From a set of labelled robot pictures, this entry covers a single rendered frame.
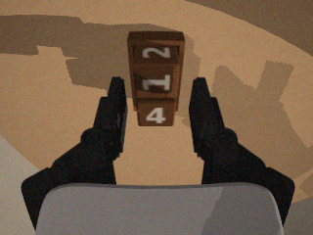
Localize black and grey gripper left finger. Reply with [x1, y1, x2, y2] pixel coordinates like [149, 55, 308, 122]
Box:
[21, 76, 127, 230]

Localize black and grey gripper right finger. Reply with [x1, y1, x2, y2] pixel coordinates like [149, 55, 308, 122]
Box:
[189, 77, 295, 226]

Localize brown wooden number cube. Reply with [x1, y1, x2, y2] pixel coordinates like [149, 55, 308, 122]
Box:
[136, 97, 176, 126]
[133, 45, 180, 98]

